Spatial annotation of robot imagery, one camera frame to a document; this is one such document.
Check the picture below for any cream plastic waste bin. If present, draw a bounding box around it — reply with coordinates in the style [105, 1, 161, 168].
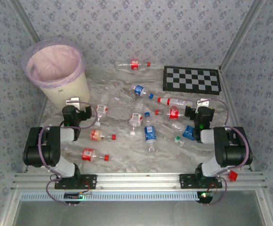
[36, 70, 91, 110]

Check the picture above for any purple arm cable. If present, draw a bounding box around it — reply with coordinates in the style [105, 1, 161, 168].
[207, 98, 249, 206]
[38, 100, 98, 207]

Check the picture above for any clear bottle white red label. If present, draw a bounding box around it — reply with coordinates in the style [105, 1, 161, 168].
[94, 93, 109, 127]
[128, 101, 144, 137]

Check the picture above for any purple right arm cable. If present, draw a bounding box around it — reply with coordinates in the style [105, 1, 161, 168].
[207, 98, 249, 206]

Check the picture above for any blue-label bottle with blue cap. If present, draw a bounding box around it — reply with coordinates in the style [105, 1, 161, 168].
[121, 84, 155, 99]

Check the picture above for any grey slotted cable duct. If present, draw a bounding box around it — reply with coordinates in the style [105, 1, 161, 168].
[20, 190, 202, 202]

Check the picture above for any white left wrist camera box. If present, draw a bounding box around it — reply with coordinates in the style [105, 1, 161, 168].
[65, 97, 80, 106]

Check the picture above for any white-label bottle with red cap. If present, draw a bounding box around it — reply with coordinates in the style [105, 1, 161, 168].
[157, 97, 194, 107]

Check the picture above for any red block on rail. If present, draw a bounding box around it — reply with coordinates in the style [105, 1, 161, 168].
[228, 170, 239, 182]

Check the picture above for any aluminium frame post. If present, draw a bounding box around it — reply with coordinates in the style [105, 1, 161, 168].
[220, 0, 268, 70]
[8, 0, 44, 44]

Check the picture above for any Pocari Sweat blue-label bottle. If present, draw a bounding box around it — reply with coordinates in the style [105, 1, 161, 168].
[143, 111, 159, 154]

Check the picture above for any pink plastic bin liner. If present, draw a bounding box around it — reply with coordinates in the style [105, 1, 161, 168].
[20, 37, 87, 89]

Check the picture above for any aluminium mounting rail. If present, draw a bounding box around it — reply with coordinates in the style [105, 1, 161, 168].
[10, 171, 268, 192]

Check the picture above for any blue-label bottle with green cap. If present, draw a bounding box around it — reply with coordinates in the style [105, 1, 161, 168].
[171, 121, 196, 147]

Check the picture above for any black grey checkerboard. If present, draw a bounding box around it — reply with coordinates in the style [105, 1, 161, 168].
[162, 65, 222, 96]

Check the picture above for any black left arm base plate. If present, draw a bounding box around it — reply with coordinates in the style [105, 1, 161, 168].
[54, 173, 98, 190]

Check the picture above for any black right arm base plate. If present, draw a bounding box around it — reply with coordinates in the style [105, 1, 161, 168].
[178, 173, 223, 190]

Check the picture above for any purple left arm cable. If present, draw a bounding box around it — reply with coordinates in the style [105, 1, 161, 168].
[38, 100, 98, 207]

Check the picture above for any circuit board with green light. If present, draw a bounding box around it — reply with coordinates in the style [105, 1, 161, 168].
[63, 192, 92, 201]
[197, 191, 214, 203]

